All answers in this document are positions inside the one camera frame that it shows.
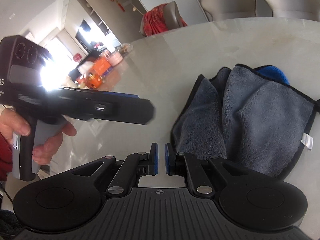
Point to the grey and blue towel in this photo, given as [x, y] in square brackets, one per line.
[246, 117]

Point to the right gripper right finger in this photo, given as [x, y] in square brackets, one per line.
[174, 162]

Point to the pink round container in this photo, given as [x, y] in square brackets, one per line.
[114, 58]

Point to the red cloth on chair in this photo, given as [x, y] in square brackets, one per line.
[160, 20]

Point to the red sleeve forearm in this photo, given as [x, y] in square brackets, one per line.
[5, 159]

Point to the grey chair with red cloth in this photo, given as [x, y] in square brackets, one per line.
[172, 15]

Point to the beige dining chair left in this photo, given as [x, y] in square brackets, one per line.
[229, 9]

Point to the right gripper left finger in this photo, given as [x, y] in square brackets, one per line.
[148, 161]

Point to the person's left hand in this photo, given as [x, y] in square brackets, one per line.
[12, 122]

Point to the orange box on table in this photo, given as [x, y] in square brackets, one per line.
[92, 74]

